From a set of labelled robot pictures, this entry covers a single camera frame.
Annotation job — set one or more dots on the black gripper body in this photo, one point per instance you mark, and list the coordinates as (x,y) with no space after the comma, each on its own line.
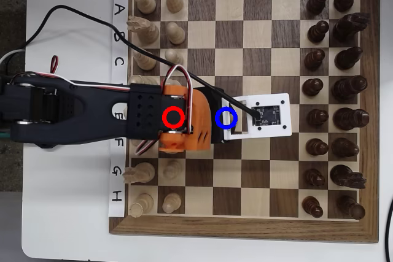
(217,105)

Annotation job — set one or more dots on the black and orange robot arm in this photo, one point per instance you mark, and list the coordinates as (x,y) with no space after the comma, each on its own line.
(92,96)

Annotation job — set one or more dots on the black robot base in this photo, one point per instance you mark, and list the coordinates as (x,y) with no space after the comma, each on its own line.
(46,145)

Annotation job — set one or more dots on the wooden chessboard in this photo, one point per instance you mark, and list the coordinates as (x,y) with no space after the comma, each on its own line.
(258,44)

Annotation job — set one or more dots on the light wooden queen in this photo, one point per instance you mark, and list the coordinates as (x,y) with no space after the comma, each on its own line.
(138,79)

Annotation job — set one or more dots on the dark wooden pawn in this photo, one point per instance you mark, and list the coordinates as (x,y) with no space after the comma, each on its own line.
(318,32)
(314,177)
(317,1)
(317,117)
(312,87)
(312,206)
(317,147)
(314,59)

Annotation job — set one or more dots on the light wooden knight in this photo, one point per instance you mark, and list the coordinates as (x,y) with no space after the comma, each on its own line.
(144,171)
(147,32)

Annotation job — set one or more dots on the light wooden rook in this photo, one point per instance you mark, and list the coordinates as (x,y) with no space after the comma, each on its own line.
(145,2)
(142,203)

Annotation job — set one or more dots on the white letter label strip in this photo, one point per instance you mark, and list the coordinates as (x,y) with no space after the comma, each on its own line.
(118,182)

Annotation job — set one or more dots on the dark wooden queen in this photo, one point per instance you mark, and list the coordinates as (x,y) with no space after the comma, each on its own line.
(349,87)

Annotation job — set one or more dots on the dark wooden king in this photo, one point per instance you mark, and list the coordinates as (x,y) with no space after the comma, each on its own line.
(350,118)

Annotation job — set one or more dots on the dark wooden bishop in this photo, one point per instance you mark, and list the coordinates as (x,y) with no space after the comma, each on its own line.
(348,58)
(344,147)

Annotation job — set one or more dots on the dark wooden knight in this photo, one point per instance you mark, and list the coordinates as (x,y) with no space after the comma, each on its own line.
(348,27)
(345,176)

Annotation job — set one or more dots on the white camera mount with board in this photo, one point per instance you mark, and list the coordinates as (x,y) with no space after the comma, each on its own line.
(285,114)

